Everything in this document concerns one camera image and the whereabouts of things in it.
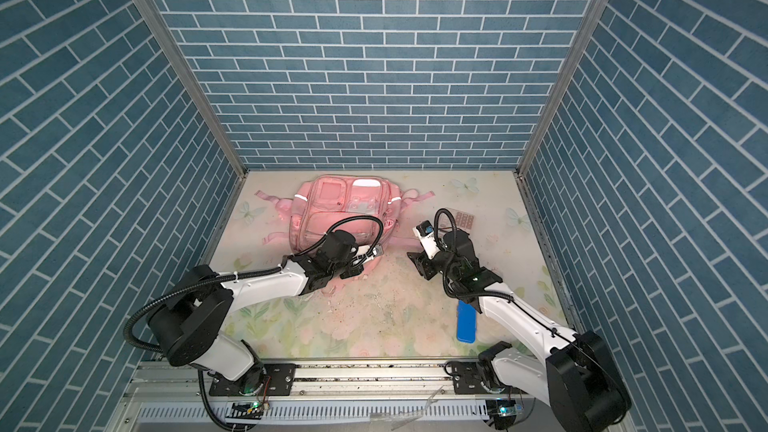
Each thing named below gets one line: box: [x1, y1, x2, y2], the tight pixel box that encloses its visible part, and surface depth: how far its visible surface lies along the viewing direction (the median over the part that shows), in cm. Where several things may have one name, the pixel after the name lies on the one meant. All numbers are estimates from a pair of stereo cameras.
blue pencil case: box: [456, 300, 477, 344], surface depth 84 cm
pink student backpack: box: [256, 175, 435, 254], surface depth 107 cm
